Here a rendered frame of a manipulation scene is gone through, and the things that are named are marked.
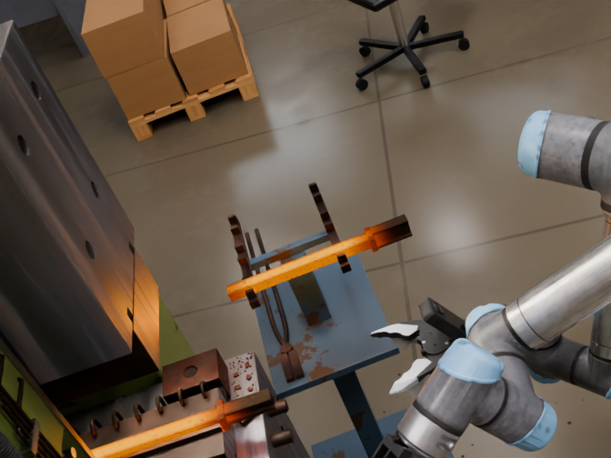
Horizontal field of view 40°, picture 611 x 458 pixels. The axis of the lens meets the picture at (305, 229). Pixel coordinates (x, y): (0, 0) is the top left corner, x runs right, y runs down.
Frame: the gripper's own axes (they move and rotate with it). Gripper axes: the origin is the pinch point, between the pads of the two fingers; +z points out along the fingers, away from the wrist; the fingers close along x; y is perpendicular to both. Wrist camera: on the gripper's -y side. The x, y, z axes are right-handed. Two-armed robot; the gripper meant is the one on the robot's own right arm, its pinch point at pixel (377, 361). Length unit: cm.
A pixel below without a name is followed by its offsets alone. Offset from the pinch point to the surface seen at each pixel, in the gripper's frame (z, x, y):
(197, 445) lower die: 35.5, -4.5, 0.9
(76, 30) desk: 134, 446, 83
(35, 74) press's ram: 31, 8, -70
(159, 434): 42.1, -0.7, -0.9
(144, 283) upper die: 30.6, 2.0, -33.0
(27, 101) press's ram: 30, 0, -70
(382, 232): -9.0, 35.1, 0.6
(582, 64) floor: -123, 223, 101
